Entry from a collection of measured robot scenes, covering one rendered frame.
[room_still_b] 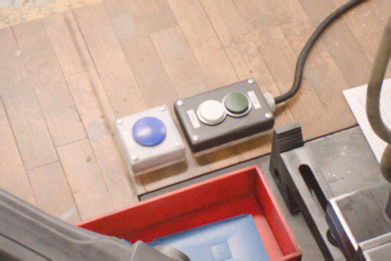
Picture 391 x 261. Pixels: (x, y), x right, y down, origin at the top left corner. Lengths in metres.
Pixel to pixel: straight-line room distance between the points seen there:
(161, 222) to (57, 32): 0.31
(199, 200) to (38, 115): 0.24
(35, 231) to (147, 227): 0.44
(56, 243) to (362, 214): 0.30
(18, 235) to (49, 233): 0.02
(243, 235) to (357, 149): 0.18
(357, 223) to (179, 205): 0.29
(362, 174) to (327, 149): 0.05
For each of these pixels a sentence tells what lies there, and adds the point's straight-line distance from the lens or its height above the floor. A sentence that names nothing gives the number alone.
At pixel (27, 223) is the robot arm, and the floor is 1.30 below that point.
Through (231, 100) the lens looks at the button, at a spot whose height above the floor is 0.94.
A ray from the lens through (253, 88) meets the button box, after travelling 1.21.
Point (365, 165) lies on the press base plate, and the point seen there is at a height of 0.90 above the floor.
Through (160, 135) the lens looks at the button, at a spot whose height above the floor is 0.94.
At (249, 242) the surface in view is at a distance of 1.13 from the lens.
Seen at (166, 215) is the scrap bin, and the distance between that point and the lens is 1.13.
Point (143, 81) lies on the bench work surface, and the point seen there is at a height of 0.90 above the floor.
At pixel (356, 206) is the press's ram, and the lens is 0.89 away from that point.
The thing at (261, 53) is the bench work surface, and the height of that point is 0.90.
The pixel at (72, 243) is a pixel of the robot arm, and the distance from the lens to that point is 0.71.
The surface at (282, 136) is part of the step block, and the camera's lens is 1.11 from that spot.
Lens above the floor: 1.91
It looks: 56 degrees down
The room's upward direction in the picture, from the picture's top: straight up
